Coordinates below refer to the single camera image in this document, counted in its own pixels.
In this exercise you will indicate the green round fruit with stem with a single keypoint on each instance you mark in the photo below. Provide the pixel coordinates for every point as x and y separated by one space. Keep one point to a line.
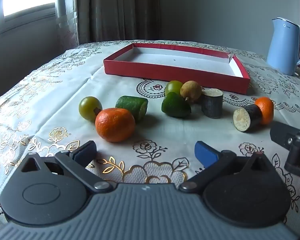
88 107

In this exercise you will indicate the brown round fruit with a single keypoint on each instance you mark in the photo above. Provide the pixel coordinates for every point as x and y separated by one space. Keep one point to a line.
191 91

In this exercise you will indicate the dark eggplant piece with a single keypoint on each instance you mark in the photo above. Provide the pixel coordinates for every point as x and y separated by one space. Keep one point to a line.
252 116

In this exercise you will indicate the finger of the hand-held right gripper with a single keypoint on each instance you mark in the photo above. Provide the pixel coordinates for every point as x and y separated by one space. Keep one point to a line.
298 155
281 135

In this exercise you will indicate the green cucumber cylinder piece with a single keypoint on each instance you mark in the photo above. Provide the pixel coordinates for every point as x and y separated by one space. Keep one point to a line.
128 105

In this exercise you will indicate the sheer patterned curtain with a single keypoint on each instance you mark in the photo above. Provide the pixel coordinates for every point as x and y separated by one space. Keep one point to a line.
67 30

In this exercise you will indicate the small orange tangerine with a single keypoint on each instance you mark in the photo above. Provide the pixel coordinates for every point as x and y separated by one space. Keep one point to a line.
266 110

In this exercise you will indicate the brown curtain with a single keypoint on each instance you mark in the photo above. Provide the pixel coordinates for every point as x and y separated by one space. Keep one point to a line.
115 10

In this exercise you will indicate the large orange tangerine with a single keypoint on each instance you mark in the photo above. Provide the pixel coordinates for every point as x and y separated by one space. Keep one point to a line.
115 125

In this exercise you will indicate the green pointed cucumber piece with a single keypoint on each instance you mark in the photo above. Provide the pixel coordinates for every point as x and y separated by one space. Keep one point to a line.
173 106

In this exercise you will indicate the red shallow cardboard box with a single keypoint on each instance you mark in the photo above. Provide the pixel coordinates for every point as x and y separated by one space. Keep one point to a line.
180 60

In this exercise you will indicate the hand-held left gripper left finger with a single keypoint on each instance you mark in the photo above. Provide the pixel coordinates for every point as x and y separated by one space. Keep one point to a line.
86 152

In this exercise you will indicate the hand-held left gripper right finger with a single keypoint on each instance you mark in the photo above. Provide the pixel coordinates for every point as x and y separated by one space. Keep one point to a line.
206 155

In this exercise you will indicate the light blue electric kettle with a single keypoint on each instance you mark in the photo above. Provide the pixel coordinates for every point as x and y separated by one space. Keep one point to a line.
282 47

